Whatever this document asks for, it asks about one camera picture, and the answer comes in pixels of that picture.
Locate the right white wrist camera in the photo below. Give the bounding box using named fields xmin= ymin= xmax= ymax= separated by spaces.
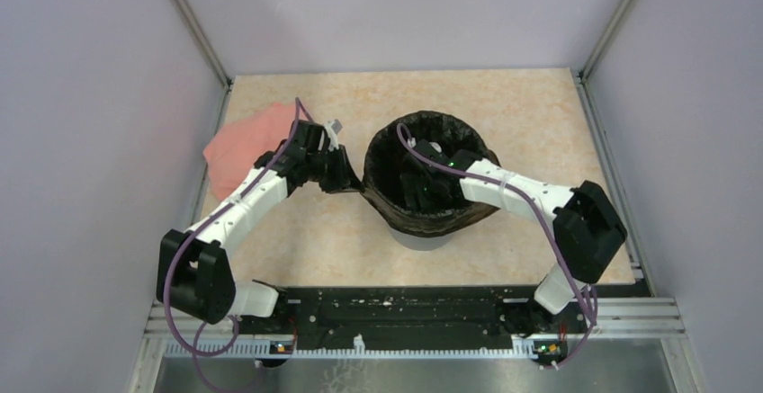
xmin=424 ymin=141 xmax=444 ymax=159

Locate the purple cable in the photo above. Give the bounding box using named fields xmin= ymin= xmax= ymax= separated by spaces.
xmin=162 ymin=98 xmax=314 ymax=393
xmin=395 ymin=121 xmax=600 ymax=371

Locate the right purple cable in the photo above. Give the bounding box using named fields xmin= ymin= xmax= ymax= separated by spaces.
xmin=395 ymin=121 xmax=600 ymax=371

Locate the left aluminium corner post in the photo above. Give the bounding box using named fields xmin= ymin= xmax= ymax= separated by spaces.
xmin=170 ymin=0 xmax=232 ymax=91

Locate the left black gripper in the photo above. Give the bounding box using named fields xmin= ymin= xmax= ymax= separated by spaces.
xmin=306 ymin=143 xmax=364 ymax=193

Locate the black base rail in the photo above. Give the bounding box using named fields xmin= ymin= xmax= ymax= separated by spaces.
xmin=238 ymin=286 xmax=588 ymax=351

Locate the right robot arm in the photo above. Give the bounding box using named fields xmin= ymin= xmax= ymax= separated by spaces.
xmin=395 ymin=136 xmax=628 ymax=332

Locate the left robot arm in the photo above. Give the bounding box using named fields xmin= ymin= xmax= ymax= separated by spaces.
xmin=157 ymin=120 xmax=362 ymax=333

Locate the pink folded cloth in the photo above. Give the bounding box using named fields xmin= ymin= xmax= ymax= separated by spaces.
xmin=202 ymin=103 xmax=295 ymax=201

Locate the aluminium corner post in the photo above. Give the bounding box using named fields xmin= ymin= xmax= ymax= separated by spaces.
xmin=170 ymin=0 xmax=232 ymax=91
xmin=578 ymin=0 xmax=637 ymax=85

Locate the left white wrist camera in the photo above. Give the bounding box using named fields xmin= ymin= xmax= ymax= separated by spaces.
xmin=324 ymin=119 xmax=343 ymax=151

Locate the grey plastic trash bin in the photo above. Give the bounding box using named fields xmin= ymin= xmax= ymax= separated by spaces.
xmin=389 ymin=228 xmax=458 ymax=252

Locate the aluminium front frame rail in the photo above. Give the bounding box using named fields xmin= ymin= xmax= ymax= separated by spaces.
xmin=144 ymin=298 xmax=687 ymax=339

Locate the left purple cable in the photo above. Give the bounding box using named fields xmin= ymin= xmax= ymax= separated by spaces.
xmin=162 ymin=98 xmax=314 ymax=393

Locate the right aluminium corner post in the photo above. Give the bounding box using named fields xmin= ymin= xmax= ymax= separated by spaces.
xmin=578 ymin=0 xmax=637 ymax=85

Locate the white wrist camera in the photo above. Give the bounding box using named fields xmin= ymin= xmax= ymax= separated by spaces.
xmin=324 ymin=119 xmax=343 ymax=151
xmin=424 ymin=141 xmax=444 ymax=159

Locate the black plastic trash bag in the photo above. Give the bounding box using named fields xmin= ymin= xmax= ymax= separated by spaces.
xmin=362 ymin=111 xmax=499 ymax=238

